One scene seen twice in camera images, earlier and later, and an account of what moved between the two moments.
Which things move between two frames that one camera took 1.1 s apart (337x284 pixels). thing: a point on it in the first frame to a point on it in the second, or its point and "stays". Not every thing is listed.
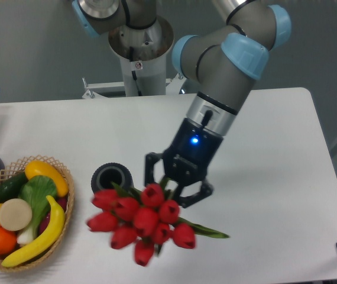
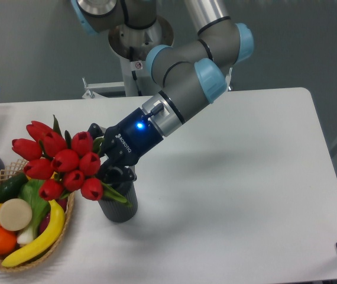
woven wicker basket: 18,168 stays
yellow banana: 53,232 stays
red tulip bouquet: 146,220 to 64,162
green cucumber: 7,188 stays
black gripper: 190,152 to 126,143
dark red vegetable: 62,202 stays
